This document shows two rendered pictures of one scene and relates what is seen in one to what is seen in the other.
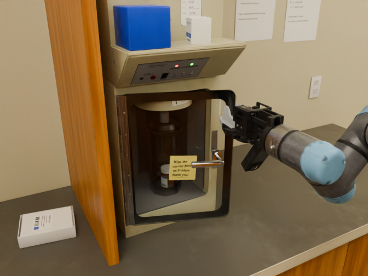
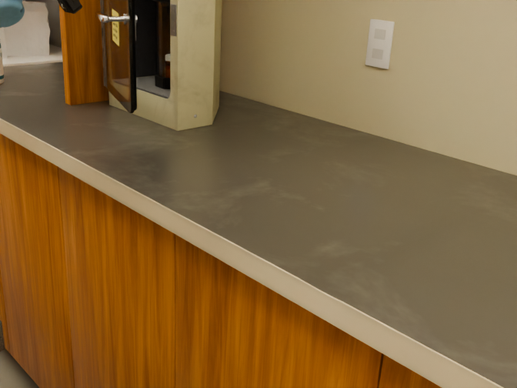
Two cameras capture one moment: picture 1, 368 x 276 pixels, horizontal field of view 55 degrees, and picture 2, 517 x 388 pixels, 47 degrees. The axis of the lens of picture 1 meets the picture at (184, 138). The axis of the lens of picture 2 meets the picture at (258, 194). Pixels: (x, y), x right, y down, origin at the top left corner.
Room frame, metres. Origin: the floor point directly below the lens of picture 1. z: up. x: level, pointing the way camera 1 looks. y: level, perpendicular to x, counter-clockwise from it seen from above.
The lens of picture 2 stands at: (0.81, -1.52, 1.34)
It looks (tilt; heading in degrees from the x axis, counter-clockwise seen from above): 21 degrees down; 73
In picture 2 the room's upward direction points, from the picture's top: 3 degrees clockwise
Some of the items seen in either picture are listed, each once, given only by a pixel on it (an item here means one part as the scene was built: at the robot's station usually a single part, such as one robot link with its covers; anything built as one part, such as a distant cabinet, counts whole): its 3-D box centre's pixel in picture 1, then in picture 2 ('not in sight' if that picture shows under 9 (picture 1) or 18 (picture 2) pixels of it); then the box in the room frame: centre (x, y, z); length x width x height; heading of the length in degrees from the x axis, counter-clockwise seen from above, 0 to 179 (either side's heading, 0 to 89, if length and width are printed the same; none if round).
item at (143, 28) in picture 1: (142, 26); not in sight; (0.84, 0.10, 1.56); 0.10 x 0.10 x 0.09; 28
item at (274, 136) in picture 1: (281, 143); not in sight; (0.69, -0.21, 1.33); 0.08 x 0.05 x 0.08; 118
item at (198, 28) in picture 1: (198, 29); not in sight; (0.91, -0.04, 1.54); 0.05 x 0.05 x 0.06; 14
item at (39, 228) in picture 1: (47, 225); not in sight; (0.90, 0.42, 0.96); 0.16 x 0.12 x 0.04; 109
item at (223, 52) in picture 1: (180, 64); not in sight; (0.89, 0.01, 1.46); 0.32 x 0.11 x 0.10; 118
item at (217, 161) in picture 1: (207, 161); (109, 17); (0.87, -0.06, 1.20); 0.10 x 0.05 x 0.03; 99
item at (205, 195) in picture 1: (179, 161); (116, 18); (0.89, 0.01, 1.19); 0.30 x 0.01 x 0.40; 99
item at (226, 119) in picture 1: (226, 116); not in sight; (0.85, -0.11, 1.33); 0.09 x 0.03 x 0.06; 28
